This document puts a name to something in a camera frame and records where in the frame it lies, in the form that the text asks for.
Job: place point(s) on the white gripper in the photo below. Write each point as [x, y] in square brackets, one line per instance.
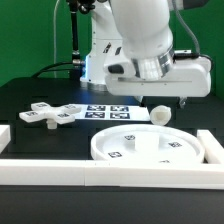
[186, 78]

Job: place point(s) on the white round table top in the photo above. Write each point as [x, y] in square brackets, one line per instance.
[146, 143]

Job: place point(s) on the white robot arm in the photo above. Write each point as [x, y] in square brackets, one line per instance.
[132, 51]

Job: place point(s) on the white marker sheet with tags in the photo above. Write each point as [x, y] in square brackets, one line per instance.
[113, 112]

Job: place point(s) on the white cross-shaped table base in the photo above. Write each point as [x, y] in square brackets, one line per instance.
[53, 115]

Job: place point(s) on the white U-shaped boundary frame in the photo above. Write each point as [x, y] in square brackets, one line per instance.
[206, 175]

